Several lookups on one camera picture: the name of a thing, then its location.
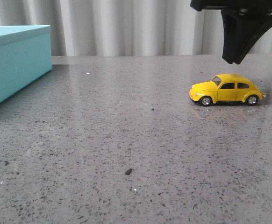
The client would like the yellow toy beetle car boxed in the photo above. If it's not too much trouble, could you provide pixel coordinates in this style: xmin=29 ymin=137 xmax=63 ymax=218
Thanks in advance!
xmin=189 ymin=74 xmax=266 ymax=106

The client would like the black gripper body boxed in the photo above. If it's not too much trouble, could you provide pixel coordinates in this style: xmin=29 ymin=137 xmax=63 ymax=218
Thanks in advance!
xmin=190 ymin=0 xmax=272 ymax=11

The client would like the small black debris piece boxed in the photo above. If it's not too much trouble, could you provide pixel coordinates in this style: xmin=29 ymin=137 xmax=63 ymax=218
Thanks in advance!
xmin=125 ymin=168 xmax=133 ymax=175

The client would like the white pleated curtain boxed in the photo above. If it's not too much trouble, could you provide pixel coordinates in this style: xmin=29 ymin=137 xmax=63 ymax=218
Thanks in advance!
xmin=0 ymin=0 xmax=272 ymax=57

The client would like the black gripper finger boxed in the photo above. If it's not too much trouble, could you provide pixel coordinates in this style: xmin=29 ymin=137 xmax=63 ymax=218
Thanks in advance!
xmin=233 ymin=14 xmax=272 ymax=64
xmin=221 ymin=9 xmax=271 ymax=63

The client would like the light blue storage box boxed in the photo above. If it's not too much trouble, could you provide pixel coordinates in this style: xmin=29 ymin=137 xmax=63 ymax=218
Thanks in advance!
xmin=0 ymin=25 xmax=52 ymax=103

